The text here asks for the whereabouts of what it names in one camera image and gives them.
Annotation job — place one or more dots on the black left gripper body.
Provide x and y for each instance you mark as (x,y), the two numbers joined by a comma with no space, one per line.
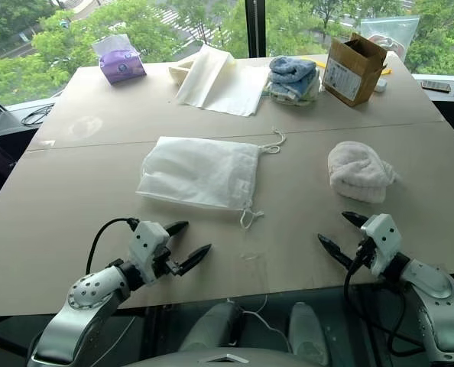
(164,264)

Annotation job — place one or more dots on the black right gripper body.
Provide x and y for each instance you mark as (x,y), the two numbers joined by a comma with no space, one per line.
(365,252)

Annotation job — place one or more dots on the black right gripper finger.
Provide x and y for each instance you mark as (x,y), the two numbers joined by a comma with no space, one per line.
(336,250)
(355,219)

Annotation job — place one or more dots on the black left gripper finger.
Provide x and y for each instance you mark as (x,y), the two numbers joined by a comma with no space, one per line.
(194,258)
(176,227)

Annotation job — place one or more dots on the white towel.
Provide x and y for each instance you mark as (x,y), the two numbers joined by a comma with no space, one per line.
(358,172)

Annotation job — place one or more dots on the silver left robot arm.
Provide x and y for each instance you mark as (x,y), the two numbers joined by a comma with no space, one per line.
(93,302)

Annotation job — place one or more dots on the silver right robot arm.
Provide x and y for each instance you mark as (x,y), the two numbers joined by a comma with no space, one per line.
(437,302)

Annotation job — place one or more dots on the clear plastic zip bag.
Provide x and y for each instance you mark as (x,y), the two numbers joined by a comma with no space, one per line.
(397,32)

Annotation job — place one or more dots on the grey rounded robot leg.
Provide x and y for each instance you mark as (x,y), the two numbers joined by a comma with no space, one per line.
(307,332)
(215,329)

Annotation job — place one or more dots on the grey robot torso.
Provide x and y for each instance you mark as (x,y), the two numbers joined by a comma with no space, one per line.
(219,359)

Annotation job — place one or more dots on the small white item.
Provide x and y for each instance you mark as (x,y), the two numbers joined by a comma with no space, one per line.
(381,85)

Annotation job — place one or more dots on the brown cardboard box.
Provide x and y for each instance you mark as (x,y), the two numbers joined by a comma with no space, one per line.
(349,72)

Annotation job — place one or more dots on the cream fabric pile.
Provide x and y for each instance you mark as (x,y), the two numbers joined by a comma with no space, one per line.
(223,84)

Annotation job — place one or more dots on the stack of blue towels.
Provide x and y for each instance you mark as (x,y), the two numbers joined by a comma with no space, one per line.
(292,78)

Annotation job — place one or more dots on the smartphone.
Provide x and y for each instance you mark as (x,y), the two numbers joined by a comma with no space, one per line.
(436,86)

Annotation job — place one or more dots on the purple tissue pack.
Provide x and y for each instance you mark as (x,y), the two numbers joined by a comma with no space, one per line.
(122,67)

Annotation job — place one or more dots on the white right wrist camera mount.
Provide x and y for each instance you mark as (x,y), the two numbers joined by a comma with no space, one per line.
(383,241)

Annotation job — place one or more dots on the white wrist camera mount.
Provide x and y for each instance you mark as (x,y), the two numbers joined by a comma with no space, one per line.
(146,244)
(383,241)

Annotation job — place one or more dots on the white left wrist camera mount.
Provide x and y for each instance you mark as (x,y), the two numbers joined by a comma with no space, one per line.
(146,244)

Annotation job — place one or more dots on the dark window frame post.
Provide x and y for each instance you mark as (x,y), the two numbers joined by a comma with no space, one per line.
(255,26)

